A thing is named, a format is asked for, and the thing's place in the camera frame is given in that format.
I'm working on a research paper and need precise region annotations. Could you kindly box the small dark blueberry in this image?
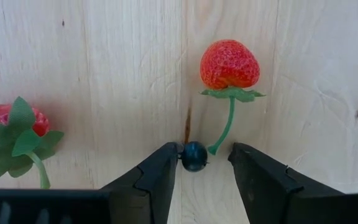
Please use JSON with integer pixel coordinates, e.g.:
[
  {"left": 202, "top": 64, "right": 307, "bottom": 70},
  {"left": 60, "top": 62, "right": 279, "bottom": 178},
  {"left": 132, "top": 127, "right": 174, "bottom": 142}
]
[{"left": 178, "top": 141, "right": 210, "bottom": 173}]

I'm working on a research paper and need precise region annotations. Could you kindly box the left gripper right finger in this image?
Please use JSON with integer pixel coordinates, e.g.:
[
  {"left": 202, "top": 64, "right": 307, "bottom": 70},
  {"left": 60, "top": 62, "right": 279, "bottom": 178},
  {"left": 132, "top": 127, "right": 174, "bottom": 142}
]
[{"left": 227, "top": 142, "right": 305, "bottom": 224}]

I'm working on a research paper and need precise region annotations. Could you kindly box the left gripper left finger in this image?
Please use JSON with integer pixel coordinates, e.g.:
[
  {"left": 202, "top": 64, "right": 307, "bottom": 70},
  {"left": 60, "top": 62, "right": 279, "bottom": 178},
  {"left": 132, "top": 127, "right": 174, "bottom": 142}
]
[{"left": 99, "top": 141, "right": 185, "bottom": 224}]

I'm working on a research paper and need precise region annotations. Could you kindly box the red strawberry with green leaves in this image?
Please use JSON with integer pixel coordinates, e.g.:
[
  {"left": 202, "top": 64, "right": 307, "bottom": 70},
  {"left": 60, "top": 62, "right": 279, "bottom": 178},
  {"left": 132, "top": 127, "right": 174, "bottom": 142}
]
[{"left": 0, "top": 95, "right": 65, "bottom": 190}]

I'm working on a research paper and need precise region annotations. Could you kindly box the red strawberry with long stem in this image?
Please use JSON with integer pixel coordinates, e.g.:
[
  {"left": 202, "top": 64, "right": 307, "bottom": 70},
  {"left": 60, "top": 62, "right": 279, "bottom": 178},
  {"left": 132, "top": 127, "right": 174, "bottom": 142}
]
[{"left": 199, "top": 39, "right": 266, "bottom": 156}]

